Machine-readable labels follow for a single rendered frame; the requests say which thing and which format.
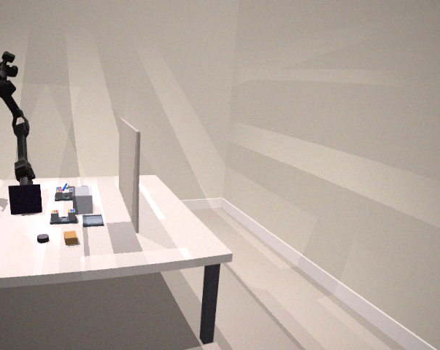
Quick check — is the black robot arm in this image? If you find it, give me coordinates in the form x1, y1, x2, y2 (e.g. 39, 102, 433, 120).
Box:
0, 65, 36, 185

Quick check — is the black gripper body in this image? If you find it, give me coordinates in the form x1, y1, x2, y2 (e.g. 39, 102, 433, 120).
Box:
0, 51, 15, 74

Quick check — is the dark grey flat disc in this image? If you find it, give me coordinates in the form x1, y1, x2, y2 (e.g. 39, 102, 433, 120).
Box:
37, 234, 50, 243

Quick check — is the orange flat block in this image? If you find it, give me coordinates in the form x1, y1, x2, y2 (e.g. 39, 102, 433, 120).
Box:
63, 230, 78, 245

